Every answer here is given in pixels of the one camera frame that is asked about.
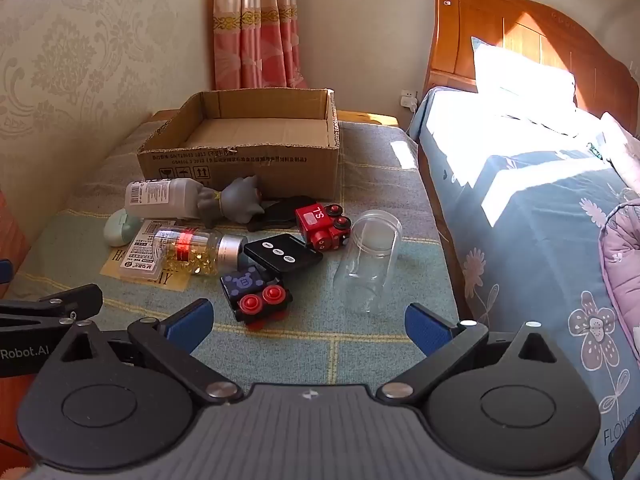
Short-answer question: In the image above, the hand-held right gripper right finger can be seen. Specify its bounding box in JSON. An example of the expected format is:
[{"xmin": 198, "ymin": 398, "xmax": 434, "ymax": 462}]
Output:
[{"xmin": 376, "ymin": 303, "xmax": 562, "ymax": 406}]

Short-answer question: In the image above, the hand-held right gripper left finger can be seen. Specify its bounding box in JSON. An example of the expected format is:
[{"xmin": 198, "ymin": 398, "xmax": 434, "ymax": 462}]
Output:
[{"xmin": 59, "ymin": 298, "xmax": 245, "ymax": 406}]

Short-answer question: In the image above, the red blue toy car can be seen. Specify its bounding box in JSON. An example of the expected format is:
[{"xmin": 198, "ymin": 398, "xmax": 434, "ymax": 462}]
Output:
[{"xmin": 220, "ymin": 266, "xmax": 294, "ymax": 332}]

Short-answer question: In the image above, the clear plastic case white label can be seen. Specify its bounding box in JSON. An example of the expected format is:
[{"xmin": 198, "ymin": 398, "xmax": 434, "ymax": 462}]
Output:
[{"xmin": 118, "ymin": 218, "xmax": 179, "ymax": 284}]

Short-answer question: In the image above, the pale green earbuds case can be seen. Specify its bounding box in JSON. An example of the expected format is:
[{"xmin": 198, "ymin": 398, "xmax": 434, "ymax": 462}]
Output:
[{"xmin": 103, "ymin": 209, "xmax": 137, "ymax": 247}]

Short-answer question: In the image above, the black digital timer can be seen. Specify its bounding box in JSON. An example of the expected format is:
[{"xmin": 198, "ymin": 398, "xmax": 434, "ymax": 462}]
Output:
[{"xmin": 243, "ymin": 233, "xmax": 324, "ymax": 275}]

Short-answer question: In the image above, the brown cardboard box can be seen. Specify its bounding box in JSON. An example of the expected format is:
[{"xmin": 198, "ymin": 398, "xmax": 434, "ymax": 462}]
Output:
[{"xmin": 136, "ymin": 88, "xmax": 341, "ymax": 200}]

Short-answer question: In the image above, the orange cloth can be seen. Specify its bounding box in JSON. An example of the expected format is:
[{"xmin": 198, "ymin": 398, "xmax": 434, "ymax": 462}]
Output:
[{"xmin": 0, "ymin": 189, "xmax": 32, "ymax": 302}]

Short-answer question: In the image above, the clear bottle of yellow capsules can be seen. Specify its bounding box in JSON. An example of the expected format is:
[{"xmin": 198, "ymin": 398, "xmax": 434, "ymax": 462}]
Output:
[{"xmin": 150, "ymin": 226, "xmax": 249, "ymax": 278}]

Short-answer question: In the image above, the clear plastic jar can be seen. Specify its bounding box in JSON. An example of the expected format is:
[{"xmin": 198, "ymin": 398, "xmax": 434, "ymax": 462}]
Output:
[{"xmin": 332, "ymin": 210, "xmax": 404, "ymax": 315}]

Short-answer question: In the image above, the grey rubber toy figure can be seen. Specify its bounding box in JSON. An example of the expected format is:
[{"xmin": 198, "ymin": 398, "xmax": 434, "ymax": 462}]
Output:
[{"xmin": 197, "ymin": 175, "xmax": 266, "ymax": 227}]

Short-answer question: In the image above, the white plastic bottle green label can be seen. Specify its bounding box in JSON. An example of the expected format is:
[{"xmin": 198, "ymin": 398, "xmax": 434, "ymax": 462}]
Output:
[{"xmin": 123, "ymin": 178, "xmax": 211, "ymax": 221}]

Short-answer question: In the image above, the blue floral bed sheet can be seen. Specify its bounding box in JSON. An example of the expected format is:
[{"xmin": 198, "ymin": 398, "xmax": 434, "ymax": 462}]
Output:
[{"xmin": 407, "ymin": 86, "xmax": 640, "ymax": 480}]

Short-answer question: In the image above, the red toy train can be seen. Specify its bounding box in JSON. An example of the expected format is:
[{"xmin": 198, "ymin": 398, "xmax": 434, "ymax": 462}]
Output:
[{"xmin": 294, "ymin": 203, "xmax": 354, "ymax": 253}]

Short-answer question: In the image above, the pink quilt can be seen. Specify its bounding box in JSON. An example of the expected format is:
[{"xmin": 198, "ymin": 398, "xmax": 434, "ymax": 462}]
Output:
[{"xmin": 599, "ymin": 199, "xmax": 640, "ymax": 357}]

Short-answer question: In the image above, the white pillow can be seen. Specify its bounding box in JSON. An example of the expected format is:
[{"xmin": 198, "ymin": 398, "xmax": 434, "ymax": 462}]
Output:
[{"xmin": 470, "ymin": 36, "xmax": 579, "ymax": 112}]

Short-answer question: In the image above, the pink floral curtain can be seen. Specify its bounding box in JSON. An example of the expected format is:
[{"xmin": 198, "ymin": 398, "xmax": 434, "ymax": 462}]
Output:
[{"xmin": 213, "ymin": 0, "xmax": 309, "ymax": 91}]

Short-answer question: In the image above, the wooden bed headboard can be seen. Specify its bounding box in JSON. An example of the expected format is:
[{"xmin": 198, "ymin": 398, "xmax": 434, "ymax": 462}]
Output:
[{"xmin": 424, "ymin": 0, "xmax": 640, "ymax": 117}]

